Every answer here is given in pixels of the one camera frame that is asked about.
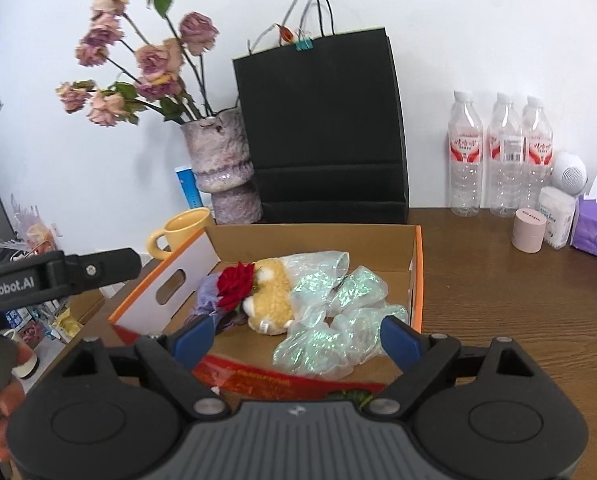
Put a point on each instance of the green binder clip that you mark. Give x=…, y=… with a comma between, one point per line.
x=304, y=44

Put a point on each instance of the iridescent plastic wrap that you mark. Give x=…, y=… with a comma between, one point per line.
x=338, y=320

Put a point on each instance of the dried pink rose bouquet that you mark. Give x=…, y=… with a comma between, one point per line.
x=148, y=60

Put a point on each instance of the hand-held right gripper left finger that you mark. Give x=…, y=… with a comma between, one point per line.
x=194, y=337

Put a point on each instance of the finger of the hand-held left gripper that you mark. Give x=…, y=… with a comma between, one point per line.
x=103, y=270

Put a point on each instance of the purple glazed vase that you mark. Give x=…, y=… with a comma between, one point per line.
x=223, y=170

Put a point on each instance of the person's left hand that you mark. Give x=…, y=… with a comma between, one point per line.
x=1, y=390

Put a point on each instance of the black paper bag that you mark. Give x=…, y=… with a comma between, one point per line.
x=323, y=125

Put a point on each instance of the purple cloth pouch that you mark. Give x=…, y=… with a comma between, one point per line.
x=206, y=297

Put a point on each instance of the white round speaker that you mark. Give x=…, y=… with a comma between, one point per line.
x=570, y=172

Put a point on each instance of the tan and white plush toy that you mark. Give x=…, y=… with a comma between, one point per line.
x=271, y=300

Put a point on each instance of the red cardboard box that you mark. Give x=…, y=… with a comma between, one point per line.
x=388, y=245

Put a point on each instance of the red artificial rose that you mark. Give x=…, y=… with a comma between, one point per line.
x=234, y=282

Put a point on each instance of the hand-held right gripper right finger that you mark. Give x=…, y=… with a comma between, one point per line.
x=401, y=340

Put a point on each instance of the pink round jar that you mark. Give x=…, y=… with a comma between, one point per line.
x=528, y=230

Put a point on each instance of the cluttered storage rack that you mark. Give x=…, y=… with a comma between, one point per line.
x=33, y=232

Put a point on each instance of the cotton swab box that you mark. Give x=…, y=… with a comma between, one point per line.
x=558, y=217

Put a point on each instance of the blue and white carton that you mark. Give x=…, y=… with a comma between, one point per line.
x=189, y=187

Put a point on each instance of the wooden desktop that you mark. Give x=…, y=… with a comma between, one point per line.
x=503, y=300

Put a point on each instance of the yellow mug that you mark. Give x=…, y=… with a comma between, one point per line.
x=178, y=235

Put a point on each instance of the clear water bottle red label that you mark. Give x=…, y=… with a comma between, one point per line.
x=538, y=155
x=466, y=160
x=505, y=160

